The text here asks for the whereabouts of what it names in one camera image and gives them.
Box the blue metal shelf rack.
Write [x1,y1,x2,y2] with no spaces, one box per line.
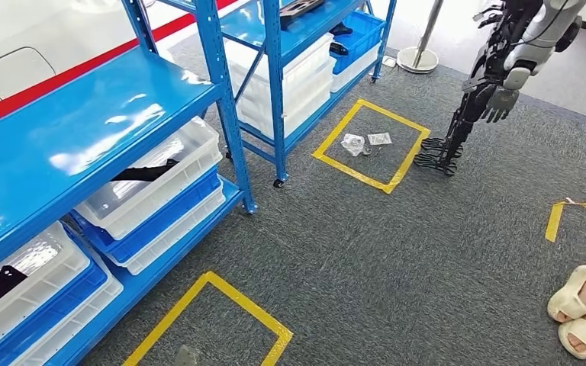
[0,0,259,366]
[159,0,399,189]

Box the silver stanchion post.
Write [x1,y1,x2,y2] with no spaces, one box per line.
[397,0,446,75]

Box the large white plastic crate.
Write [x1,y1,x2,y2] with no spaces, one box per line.
[224,32,337,140]

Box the black and grey humanoid robot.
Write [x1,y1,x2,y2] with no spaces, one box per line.
[413,0,586,177]

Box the white car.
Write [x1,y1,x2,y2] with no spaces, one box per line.
[0,0,195,114]

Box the cream slipper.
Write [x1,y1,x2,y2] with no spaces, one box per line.
[547,265,586,324]
[558,318,586,361]

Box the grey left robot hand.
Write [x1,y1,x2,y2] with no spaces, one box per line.
[174,345,204,366]

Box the loose yellow floor tape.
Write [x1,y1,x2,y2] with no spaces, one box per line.
[544,197,586,243]

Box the red floor tape stripe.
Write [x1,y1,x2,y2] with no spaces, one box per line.
[0,0,238,135]

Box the yellow floor tape square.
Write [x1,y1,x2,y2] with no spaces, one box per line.
[121,271,294,366]
[311,98,431,195]

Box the small black part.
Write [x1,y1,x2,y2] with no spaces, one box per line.
[328,22,355,56]

